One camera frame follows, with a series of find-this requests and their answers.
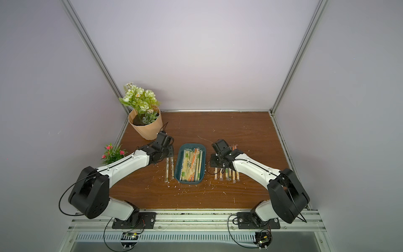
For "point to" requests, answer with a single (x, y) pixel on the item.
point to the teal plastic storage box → (179, 158)
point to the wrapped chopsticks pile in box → (191, 165)
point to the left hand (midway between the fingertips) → (173, 149)
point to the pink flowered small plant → (112, 154)
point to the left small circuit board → (129, 235)
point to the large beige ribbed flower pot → (147, 126)
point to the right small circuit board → (263, 239)
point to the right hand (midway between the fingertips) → (213, 157)
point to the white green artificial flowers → (145, 102)
